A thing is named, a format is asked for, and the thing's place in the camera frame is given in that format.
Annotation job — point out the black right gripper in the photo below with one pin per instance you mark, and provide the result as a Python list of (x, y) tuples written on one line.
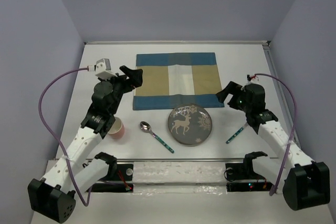
[(232, 87)]

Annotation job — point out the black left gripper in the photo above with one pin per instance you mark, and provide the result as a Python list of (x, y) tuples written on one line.
[(135, 78)]

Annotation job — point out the blue and tan cloth placemat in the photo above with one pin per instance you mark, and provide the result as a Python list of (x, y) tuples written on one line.
[(173, 79)]

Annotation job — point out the pink mug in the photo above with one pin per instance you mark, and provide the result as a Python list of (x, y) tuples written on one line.
[(117, 130)]

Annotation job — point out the grey reindeer plate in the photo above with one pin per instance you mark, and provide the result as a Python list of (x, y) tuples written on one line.
[(190, 124)]

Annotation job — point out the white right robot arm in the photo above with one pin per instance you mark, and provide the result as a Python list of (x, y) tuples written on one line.
[(303, 182)]

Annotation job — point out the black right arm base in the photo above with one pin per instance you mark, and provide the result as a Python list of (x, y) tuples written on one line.
[(238, 180)]

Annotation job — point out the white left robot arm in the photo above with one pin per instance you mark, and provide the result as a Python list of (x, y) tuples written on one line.
[(55, 194)]

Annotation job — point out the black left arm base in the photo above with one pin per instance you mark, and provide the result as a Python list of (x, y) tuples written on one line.
[(119, 182)]

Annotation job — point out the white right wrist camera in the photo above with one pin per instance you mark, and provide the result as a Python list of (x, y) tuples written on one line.
[(252, 79)]

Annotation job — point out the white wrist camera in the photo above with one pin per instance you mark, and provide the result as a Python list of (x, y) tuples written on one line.
[(252, 79), (102, 69)]

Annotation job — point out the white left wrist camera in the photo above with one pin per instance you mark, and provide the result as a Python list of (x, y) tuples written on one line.
[(102, 69)]

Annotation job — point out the spoon with teal handle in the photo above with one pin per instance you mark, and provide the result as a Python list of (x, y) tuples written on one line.
[(145, 127)]

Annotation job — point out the fork with teal handle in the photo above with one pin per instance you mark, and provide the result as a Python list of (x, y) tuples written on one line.
[(236, 133)]

